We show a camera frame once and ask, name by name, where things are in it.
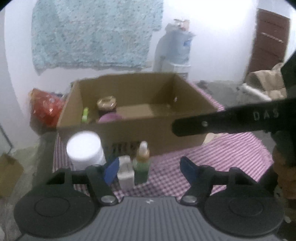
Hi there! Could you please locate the white cylindrical jar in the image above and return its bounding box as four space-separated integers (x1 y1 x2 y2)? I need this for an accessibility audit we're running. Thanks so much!
66 131 106 171

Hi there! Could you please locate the green dropper bottle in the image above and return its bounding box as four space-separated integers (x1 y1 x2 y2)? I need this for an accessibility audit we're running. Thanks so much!
132 141 150 185

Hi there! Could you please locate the green glue stick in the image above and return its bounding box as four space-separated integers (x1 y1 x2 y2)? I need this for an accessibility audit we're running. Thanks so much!
81 108 89 123

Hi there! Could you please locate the gold lid dark jar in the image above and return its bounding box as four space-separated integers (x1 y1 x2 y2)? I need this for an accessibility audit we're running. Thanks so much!
97 96 117 117

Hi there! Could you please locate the person's right hand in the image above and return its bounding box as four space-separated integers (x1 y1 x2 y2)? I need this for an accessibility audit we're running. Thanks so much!
273 146 295 209

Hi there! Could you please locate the purple checkered tablecloth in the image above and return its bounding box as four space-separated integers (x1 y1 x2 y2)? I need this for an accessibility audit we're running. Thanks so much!
53 84 272 198

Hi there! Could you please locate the beige jacket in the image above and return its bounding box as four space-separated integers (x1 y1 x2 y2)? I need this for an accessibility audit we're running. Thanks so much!
241 63 287 101

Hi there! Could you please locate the brown cardboard box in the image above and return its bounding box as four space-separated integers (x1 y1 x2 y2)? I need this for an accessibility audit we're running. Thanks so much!
57 72 218 156

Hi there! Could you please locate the brown wooden door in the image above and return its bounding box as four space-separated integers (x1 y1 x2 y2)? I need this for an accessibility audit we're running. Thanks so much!
247 9 290 73

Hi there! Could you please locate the red plastic bag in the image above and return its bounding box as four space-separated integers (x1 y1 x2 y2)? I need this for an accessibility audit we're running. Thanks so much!
30 88 65 128

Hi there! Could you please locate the small cardboard box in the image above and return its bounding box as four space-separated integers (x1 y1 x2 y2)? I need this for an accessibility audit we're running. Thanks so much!
0 153 23 198

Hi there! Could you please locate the white water dispenser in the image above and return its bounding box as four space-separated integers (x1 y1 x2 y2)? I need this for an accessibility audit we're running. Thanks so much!
152 34 191 80

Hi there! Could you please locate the floral blue wall cloth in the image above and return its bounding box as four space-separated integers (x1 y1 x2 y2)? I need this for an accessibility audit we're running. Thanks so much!
31 1 164 73

